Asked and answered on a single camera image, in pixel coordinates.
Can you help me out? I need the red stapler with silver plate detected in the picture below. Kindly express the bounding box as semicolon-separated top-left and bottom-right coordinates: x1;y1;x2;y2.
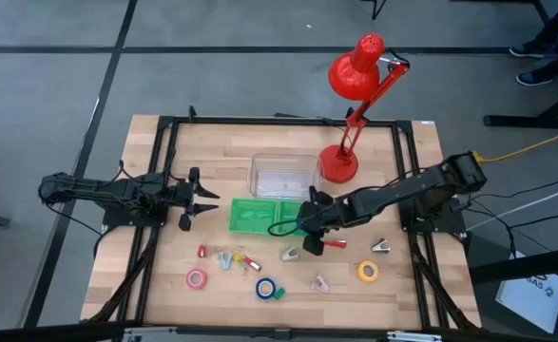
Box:
240;255;262;273

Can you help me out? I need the black furniture leg frame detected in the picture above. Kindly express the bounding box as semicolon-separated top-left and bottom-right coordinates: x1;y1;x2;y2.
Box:
482;0;558;131

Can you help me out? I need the black cart frame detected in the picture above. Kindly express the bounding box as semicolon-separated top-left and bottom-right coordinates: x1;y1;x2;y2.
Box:
468;244;558;342

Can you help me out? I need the black crossbar with silver brackets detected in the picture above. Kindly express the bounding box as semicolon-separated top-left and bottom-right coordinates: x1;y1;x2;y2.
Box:
0;320;558;342

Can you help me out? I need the pink staple remover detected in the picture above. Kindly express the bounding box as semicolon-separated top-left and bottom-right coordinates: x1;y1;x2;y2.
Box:
310;274;331;295

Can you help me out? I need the red desk lamp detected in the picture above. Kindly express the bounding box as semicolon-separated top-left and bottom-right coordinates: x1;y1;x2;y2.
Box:
317;32;411;184

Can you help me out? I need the black cable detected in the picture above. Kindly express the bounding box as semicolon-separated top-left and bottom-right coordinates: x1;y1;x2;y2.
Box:
463;199;558;260
468;173;558;200

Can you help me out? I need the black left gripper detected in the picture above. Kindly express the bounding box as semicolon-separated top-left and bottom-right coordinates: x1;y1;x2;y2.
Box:
169;166;221;233

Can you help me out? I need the white printed sheet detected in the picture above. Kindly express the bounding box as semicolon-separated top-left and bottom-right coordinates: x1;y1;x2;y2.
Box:
494;271;558;334

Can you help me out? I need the black aluminium table frame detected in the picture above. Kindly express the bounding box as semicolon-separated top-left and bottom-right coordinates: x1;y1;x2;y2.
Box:
81;104;482;333

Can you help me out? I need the yellow tape roll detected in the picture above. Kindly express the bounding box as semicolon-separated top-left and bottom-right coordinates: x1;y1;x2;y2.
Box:
356;259;380;283

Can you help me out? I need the blue tape roll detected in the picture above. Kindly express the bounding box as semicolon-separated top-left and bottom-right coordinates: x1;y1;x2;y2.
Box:
255;277;277;300

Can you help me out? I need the pink tape roll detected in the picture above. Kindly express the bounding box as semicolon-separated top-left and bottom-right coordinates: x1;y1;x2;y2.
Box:
185;267;208;291

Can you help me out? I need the person's shoe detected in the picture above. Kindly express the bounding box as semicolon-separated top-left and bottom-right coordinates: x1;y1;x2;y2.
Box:
515;69;556;87
510;39;558;59

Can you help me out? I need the black stand leg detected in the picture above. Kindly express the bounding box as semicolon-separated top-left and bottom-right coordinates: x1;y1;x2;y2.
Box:
357;0;389;21

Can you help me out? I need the yellow extension cable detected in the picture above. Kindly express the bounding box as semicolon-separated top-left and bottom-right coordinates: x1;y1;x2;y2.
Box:
471;122;558;165

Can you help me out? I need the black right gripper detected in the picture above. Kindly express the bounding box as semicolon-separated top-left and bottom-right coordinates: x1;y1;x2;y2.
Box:
298;185;347;257

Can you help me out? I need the clear plastic container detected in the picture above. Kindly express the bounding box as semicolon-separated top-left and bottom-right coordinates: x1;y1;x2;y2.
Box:
248;152;323;200

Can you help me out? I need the white cable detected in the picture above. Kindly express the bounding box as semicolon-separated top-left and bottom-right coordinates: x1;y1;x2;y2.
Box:
466;179;558;233

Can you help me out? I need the green plastic basket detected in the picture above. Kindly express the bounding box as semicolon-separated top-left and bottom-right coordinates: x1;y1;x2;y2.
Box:
228;198;279;236
277;199;308;238

